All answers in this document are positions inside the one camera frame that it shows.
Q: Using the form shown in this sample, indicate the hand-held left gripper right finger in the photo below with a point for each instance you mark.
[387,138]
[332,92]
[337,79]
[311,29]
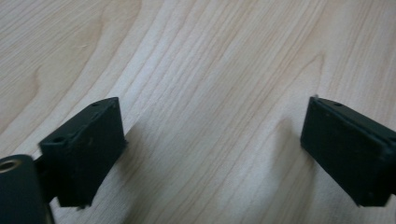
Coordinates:
[348,149]

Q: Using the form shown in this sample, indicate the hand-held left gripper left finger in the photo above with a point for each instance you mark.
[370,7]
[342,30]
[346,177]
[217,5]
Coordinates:
[81,152]

